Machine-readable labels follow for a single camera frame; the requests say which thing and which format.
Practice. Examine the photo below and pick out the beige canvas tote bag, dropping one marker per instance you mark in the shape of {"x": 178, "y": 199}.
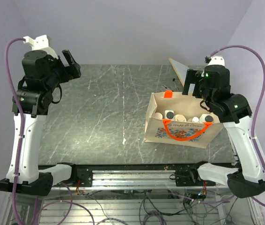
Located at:
{"x": 187, "y": 133}

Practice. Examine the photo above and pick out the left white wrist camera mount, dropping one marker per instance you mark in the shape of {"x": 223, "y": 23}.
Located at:
{"x": 41, "y": 43}

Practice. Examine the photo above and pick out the aluminium rail frame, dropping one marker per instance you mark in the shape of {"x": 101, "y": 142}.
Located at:
{"x": 133, "y": 195}

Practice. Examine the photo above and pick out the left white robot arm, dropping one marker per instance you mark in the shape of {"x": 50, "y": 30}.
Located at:
{"x": 43, "y": 74}

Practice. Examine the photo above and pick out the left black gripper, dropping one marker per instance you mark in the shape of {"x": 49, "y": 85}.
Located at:
{"x": 72, "y": 71}

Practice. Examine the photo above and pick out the small white cap bottle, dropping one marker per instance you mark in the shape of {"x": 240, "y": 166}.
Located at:
{"x": 195, "y": 119}

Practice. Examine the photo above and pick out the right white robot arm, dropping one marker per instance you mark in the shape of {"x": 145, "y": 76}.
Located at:
{"x": 248, "y": 180}

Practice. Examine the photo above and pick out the beige cap bottle left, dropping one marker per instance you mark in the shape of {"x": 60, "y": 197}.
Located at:
{"x": 158, "y": 115}

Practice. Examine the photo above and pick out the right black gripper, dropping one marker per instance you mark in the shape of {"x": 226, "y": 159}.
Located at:
{"x": 193, "y": 76}

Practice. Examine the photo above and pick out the white board wooden edge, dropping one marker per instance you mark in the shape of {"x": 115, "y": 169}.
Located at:
{"x": 180, "y": 70}

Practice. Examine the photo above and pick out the beige round lid bottle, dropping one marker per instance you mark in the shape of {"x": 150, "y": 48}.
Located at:
{"x": 180, "y": 118}

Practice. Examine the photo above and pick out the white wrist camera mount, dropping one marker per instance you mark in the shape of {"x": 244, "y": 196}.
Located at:
{"x": 215, "y": 60}
{"x": 41, "y": 43}

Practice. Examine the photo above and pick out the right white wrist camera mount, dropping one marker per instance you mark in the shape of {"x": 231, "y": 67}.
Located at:
{"x": 215, "y": 60}

